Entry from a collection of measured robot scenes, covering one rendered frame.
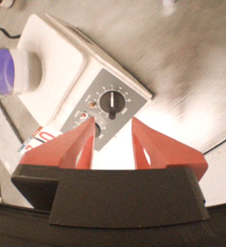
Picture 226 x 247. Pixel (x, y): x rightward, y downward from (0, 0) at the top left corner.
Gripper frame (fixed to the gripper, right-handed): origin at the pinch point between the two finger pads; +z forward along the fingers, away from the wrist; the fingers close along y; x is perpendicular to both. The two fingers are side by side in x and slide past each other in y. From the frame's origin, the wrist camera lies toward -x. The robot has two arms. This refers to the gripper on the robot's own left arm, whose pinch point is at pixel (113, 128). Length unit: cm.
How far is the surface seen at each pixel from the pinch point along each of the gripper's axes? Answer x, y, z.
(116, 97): 0.5, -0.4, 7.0
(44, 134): 11.3, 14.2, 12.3
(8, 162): 29, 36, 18
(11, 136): 18.4, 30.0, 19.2
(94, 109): 2.4, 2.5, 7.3
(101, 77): -2.0, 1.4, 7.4
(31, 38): -6.9, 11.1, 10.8
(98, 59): -4.0, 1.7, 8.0
